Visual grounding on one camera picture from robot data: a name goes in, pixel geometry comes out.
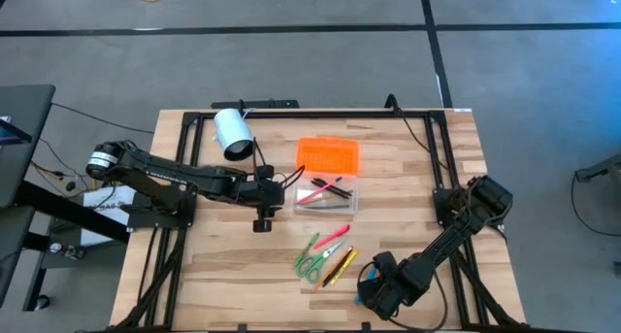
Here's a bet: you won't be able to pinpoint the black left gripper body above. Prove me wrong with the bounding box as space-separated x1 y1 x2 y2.
237 165 287 220

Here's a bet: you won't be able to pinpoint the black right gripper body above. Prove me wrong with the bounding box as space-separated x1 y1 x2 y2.
357 250 414 321

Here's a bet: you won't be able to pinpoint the yellow highlighter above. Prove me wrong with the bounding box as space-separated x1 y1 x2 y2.
329 249 361 286

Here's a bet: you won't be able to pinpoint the black marker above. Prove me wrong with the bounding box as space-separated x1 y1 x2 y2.
322 250 355 288

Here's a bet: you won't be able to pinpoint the pink pencil blue eraser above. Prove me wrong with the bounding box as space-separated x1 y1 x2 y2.
296 176 343 206

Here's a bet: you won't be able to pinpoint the yellow wooden pencil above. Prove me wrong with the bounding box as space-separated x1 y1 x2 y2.
298 192 341 207

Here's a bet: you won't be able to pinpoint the orange pencil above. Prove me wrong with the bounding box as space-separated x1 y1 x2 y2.
312 246 354 293

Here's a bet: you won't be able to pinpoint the green scissors with metal blades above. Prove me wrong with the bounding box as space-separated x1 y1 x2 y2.
296 239 348 285

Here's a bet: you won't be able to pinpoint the green scissors with green cover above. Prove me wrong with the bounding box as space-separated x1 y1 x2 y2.
292 232 320 271

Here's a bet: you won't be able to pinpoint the orange plastic box lid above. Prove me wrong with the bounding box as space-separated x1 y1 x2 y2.
295 136 360 177

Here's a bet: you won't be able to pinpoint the pink highlighter pen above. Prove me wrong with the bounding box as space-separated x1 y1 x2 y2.
312 224 351 250

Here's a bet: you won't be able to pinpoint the clear plastic supply box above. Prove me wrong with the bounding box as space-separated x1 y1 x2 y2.
292 172 360 215

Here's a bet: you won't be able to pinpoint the white box under desk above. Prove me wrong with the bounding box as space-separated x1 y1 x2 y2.
80 184 138 247

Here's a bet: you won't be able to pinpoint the grey neighbouring stand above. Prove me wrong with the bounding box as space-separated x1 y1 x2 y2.
574 152 621 183

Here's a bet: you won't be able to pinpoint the black side desk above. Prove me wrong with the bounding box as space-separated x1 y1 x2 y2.
0 83 132 313

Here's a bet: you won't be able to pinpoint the screen with blue display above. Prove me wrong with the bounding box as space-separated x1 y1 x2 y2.
0 115 33 146

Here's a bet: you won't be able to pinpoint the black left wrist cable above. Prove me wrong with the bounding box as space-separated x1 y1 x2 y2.
251 137 307 188

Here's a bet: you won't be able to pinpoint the black aluminium table frame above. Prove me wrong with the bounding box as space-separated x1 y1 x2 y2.
109 108 530 333

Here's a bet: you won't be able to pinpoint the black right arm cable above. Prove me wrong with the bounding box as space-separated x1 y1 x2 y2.
385 93 452 175

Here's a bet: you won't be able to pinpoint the black floor cable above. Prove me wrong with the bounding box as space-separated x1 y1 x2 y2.
50 102 156 134

